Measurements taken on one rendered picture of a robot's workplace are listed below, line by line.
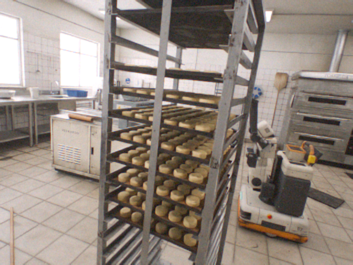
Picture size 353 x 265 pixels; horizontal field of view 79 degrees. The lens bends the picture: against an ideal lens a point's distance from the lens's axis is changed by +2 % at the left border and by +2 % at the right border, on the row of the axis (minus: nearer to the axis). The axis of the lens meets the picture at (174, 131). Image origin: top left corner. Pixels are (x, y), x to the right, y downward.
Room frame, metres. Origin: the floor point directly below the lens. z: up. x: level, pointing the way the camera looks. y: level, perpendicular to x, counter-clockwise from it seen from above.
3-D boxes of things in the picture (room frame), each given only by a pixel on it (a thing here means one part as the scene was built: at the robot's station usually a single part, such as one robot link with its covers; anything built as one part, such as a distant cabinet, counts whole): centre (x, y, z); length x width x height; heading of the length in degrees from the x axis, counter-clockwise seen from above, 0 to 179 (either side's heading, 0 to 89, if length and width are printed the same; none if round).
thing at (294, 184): (2.22, -1.28, 0.59); 0.55 x 0.34 x 0.83; 164
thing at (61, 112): (2.83, 1.06, 0.88); 1.28 x 0.01 x 0.07; 74
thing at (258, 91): (6.08, -2.13, 1.10); 0.41 x 0.17 x 1.10; 72
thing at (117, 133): (1.09, 0.12, 1.23); 0.64 x 0.03 x 0.03; 156
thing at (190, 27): (1.00, -0.06, 1.68); 0.60 x 0.40 x 0.02; 156
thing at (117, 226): (1.09, 0.12, 0.78); 0.64 x 0.03 x 0.03; 156
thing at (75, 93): (5.28, 2.46, 0.95); 0.40 x 0.30 x 0.14; 165
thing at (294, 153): (2.21, -1.31, 0.87); 0.23 x 0.15 x 0.11; 164
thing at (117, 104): (2.90, 0.54, 1.01); 0.72 x 0.33 x 0.34; 164
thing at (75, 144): (3.03, 1.00, 0.42); 1.28 x 0.72 x 0.84; 74
